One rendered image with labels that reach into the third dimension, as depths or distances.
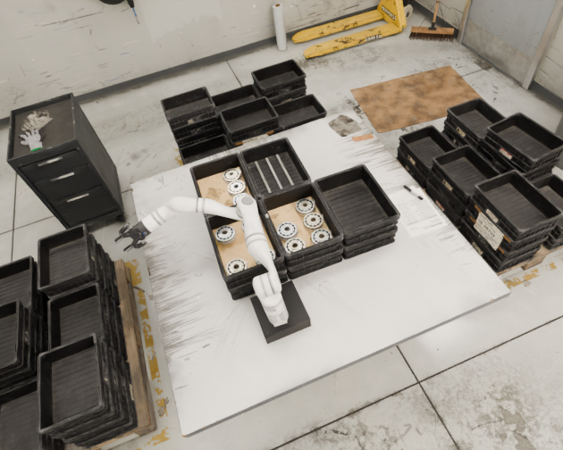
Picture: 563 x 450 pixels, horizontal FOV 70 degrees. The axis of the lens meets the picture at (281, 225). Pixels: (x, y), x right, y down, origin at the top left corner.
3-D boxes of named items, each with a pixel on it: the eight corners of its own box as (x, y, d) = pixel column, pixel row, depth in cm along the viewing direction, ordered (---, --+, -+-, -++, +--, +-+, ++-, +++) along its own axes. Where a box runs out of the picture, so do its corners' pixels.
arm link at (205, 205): (198, 204, 192) (199, 193, 185) (255, 210, 195) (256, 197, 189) (197, 220, 186) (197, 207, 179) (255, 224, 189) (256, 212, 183)
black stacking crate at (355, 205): (399, 230, 202) (401, 216, 193) (344, 250, 198) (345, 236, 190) (362, 179, 226) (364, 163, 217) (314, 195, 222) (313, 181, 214)
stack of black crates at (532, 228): (535, 258, 258) (567, 213, 223) (495, 275, 254) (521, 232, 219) (492, 214, 282) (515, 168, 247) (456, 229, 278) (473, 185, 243)
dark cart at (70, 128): (131, 223, 334) (76, 138, 263) (77, 242, 327) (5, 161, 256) (122, 177, 370) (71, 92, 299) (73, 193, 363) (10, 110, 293)
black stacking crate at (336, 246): (343, 250, 198) (344, 237, 189) (288, 270, 195) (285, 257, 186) (313, 195, 222) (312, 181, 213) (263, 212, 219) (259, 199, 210)
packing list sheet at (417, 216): (450, 224, 214) (451, 223, 214) (413, 239, 211) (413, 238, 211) (415, 184, 234) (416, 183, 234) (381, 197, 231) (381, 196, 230)
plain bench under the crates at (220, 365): (472, 347, 242) (512, 292, 187) (220, 462, 219) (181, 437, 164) (349, 177, 339) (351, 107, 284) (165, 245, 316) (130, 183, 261)
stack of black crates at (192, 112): (217, 128, 376) (205, 85, 340) (226, 146, 357) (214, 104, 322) (176, 141, 370) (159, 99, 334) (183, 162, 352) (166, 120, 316)
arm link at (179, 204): (168, 195, 178) (200, 197, 180) (171, 195, 186) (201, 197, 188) (167, 211, 178) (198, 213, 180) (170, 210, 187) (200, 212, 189)
